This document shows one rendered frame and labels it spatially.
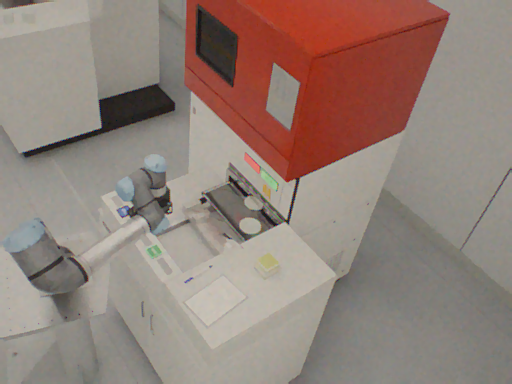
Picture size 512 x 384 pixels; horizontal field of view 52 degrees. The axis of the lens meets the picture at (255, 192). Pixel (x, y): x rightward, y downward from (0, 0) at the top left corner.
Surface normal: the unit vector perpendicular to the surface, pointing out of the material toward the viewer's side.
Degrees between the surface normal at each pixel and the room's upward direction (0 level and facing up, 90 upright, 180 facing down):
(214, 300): 0
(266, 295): 0
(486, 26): 90
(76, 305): 0
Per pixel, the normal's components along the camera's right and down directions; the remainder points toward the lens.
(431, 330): 0.11, -0.71
